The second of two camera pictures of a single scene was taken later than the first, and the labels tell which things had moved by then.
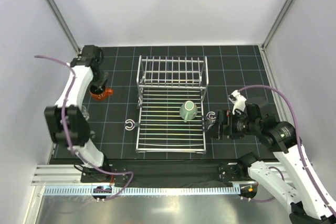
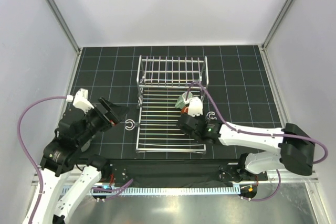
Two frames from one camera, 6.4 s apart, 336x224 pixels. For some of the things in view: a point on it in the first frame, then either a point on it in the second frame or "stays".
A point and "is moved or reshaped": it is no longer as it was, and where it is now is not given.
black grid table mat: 161,94 stays
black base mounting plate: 170,172 stays
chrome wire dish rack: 164,83 stays
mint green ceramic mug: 188,110 is moved or reshaped
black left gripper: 103,81 -> 115,113
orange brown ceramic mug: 100,95 -> 184,109
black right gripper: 223,116 -> 201,117
